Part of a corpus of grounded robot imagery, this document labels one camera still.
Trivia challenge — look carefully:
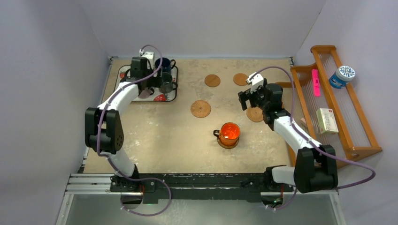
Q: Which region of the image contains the light wooden coaster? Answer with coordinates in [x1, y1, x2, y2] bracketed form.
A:
[233, 73, 248, 86]
[205, 74, 221, 87]

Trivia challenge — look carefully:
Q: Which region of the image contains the purple mug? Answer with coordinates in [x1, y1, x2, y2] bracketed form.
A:
[138, 88, 154, 99]

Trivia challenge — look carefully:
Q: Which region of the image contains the orange mug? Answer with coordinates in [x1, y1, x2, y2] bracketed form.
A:
[213, 122, 241, 145]

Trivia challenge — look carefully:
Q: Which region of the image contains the dark brown wooden coaster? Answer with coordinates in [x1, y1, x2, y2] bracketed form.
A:
[217, 138, 240, 149]

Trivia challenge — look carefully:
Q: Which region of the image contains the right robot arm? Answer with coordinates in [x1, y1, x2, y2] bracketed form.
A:
[238, 83, 338, 193]

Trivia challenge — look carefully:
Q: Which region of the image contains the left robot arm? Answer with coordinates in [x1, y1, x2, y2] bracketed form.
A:
[84, 56, 156, 192]

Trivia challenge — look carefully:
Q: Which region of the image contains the strawberry print tray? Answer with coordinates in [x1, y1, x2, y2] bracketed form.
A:
[113, 65, 178, 102]

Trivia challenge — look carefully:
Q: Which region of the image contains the navy blue mug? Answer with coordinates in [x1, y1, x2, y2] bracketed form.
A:
[155, 57, 176, 74]

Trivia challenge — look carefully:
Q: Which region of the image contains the dark green mug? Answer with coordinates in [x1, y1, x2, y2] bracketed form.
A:
[159, 72, 178, 94]

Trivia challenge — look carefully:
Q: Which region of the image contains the small pink eraser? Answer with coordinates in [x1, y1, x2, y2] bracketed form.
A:
[300, 118, 307, 128]

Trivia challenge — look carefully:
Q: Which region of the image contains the pink marker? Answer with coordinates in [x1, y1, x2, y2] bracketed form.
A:
[312, 69, 321, 97]

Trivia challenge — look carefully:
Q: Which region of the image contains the wooden tiered rack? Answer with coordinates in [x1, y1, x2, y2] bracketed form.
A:
[291, 45, 383, 161]

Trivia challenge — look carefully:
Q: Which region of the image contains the white card box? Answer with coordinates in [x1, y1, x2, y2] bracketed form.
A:
[316, 108, 338, 134]

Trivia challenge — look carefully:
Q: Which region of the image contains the blue jar white lid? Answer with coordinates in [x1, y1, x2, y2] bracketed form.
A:
[329, 66, 356, 89]

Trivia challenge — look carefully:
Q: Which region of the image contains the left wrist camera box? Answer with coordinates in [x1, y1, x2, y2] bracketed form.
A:
[139, 51, 155, 61]

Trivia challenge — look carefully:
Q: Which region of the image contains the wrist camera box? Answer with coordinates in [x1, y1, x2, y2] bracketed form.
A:
[246, 73, 265, 93]
[139, 51, 155, 61]

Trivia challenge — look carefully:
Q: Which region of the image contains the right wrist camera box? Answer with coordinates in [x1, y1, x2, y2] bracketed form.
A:
[246, 73, 265, 93]

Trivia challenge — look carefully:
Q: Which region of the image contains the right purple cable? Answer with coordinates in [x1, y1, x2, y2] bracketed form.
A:
[247, 66, 377, 212]

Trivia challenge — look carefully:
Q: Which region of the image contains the purple cable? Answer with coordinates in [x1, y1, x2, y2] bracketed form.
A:
[95, 45, 172, 217]
[247, 66, 377, 212]

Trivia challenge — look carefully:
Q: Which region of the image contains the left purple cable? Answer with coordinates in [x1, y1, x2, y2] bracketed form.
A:
[95, 45, 172, 217]

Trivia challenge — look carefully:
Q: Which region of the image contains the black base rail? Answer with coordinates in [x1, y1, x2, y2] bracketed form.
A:
[63, 172, 339, 206]

